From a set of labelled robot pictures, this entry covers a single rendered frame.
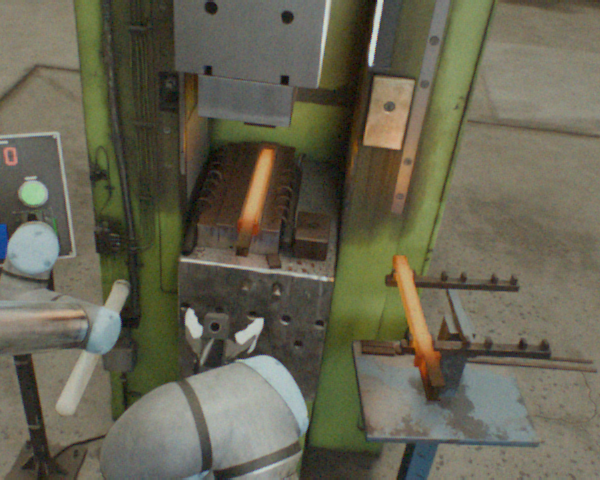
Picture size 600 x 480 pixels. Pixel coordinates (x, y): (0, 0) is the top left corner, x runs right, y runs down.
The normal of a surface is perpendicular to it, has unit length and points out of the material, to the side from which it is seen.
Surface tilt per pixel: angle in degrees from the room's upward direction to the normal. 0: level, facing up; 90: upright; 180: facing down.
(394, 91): 90
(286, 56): 90
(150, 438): 50
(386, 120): 90
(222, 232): 90
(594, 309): 0
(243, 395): 22
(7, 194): 60
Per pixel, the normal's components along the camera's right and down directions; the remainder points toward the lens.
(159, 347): -0.10, 0.58
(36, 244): 0.33, 0.10
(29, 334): 0.96, 0.20
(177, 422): 0.07, -0.40
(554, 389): 0.09, -0.81
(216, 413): 0.33, -0.38
